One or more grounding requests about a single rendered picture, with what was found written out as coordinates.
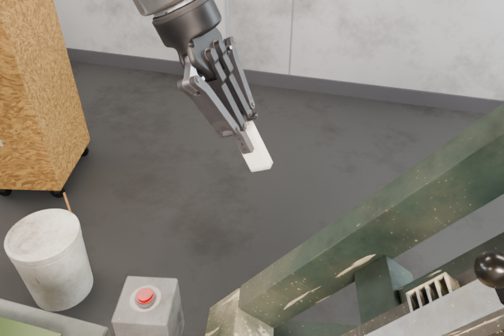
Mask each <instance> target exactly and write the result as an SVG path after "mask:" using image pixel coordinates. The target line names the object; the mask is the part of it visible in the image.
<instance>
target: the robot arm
mask: <svg viewBox="0 0 504 336"><path fill-rule="evenodd" d="M133 3H134V4H135V5H136V8H137V10H138V11H139V13H140V14H141V15H142V16H144V17H146V16H150V15H152V14H154V18H153V19H152V20H153V21H152V24H153V26H154V27H155V29H156V31H157V33H158V35H159V36H160V39H161V40H162V42H163V44H164V46H165V47H169V48H173V49H175V50H176V51H177V53H178V57H179V61H180V63H181V66H182V67H183V68H184V79H181V80H179V81H178V82H177V86H178V89H179V90H180V91H181V92H183V93H185V94H186V95H187V96H188V97H190V99H191V100H192V101H193V102H194V104H195V105H196V106H197V108H198V109H199V111H200V112H201V113H202V114H203V115H204V116H205V118H206V119H207V121H208V122H209V123H210V125H211V126H212V127H213V128H214V129H215V131H216V132H217V134H218V135H219V136H220V137H221V138H224V137H230V136H232V137H233V138H234V140H235V142H236V144H237V146H238V148H239V150H240V152H241V153H242V155H243V157H244V159H245V160H246V162H247V165H248V166H249V168H250V171H251V172H256V171H260V170H268V169H270V168H271V166H272V164H273V161H272V159H271V157H270V155H269V153H268V151H267V149H266V147H265V145H264V143H263V141H262V139H261V137H260V135H259V133H258V131H257V129H256V127H255V124H254V122H253V121H252V120H253V119H257V118H258V113H257V112H254V113H252V112H251V110H252V109H254V108H255V103H254V99H253V97H252V94H251V91H250V89H249V86H248V82H247V80H246V77H245V73H244V71H243V69H242V65H241V62H240V60H239V56H238V53H237V49H236V41H235V38H234V37H233V36H231V37H227V38H224V37H222V35H221V33H220V32H219V31H218V29H217V28H216V26H217V25H218V24H219V23H220V22H221V19H222V17H221V13H220V11H219V10H218V7H217V5H216V4H215V0H133Z"/></svg>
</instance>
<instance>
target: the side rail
mask: <svg viewBox="0 0 504 336"><path fill-rule="evenodd" d="M503 194H504V103H503V104H501V105H500V106H498V107H497V108H496V109H494V110H493V111H491V112H490V113H488V114H487V115H486V116H484V117H483V118H481V119H480V120H478V121H477V122H476V123H475V124H473V125H471V126H470V127H468V128H467V129H466V130H464V131H463V132H461V133H459V134H458V135H457V136H456V137H454V138H453V139H451V140H449V141H448V142H447V143H446V144H444V145H442V146H441V147H440V148H438V149H437V150H436V151H434V152H432V153H431V154H429V155H428V156H427V157H425V158H424V159H423V160H421V161H419V162H418V163H417V164H415V165H414V166H412V167H411V168H409V169H408V170H407V171H406V172H404V173H402V174H401V175H399V176H398V177H397V178H395V179H394V180H392V181H390V182H389V183H388V184H387V185H385V186H384V187H382V188H380V189H379V190H378V191H377V192H375V193H373V194H372V195H371V196H369V197H368V198H367V199H365V200H363V201H362V202H360V203H359V204H358V205H356V206H355V207H354V208H352V209H350V210H349V211H348V212H346V213H345V214H343V215H342V216H340V217H339V218H338V219H337V220H335V221H333V222H332V223H330V224H329V225H328V226H326V227H325V228H323V229H321V230H320V231H319V232H318V233H316V234H315V235H313V236H311V237H310V238H309V239H308V240H306V241H304V242H303V243H302V244H300V245H299V246H298V247H296V248H294V249H293V250H291V251H290V252H289V253H287V254H286V255H285V256H283V257H281V258H280V259H279V260H277V261H276V262H274V263H273V264H271V265H270V266H269V267H268V268H266V269H264V270H263V271H261V272H260V273H259V274H257V275H256V276H254V277H252V278H251V279H250V280H249V281H247V282H246V283H244V284H242V285H241V287H240V293H239V300H238V309H240V310H242V311H244V312H245V313H247V314H250V315H251V316H252V317H255V318H257V319H258V320H260V321H262V322H264V323H266V324H267V325H269V326H271V327H273V328H276V327H278V326H280V325H281V324H283V323H285V322H286V321H288V320H290V319H292V318H293V317H295V316H297V315H298V314H300V313H302V312H303V311H306V310H307V309H308V308H311V307H312V306H314V305H315V304H317V303H319V302H321V301H322V300H324V299H326V298H328V297H329V296H331V295H332V294H334V293H336V292H337V291H339V290H341V289H343V288H344V287H346V286H348V285H350V284H351V283H353V282H354V281H355V276H354V274H355V272H357V271H358V270H360V269H362V268H364V267H365V266H367V265H369V264H370V263H372V262H373V261H375V260H377V259H379V258H380V257H382V256H384V255H386V256H387V257H389V258H390V259H392V260H393V259H394V258H395V257H397V256H399V255H401V254H402V253H404V252H406V251H408V250H409V249H411V248H413V247H415V246H416V245H418V244H419V243H421V242H423V241H424V240H426V239H428V238H430V237H431V236H433V235H435V234H437V233H438V232H440V231H441V230H444V229H445V228H446V227H449V226H450V225H452V224H454V223H455V222H457V221H459V220H460V219H462V218H464V217H466V216H467V215H469V214H471V213H472V212H474V211H476V210H477V209H480V208H481V207H482V206H484V205H486V204H488V203H489V202H491V201H493V200H495V199H496V198H497V197H500V196H502V195H503Z"/></svg>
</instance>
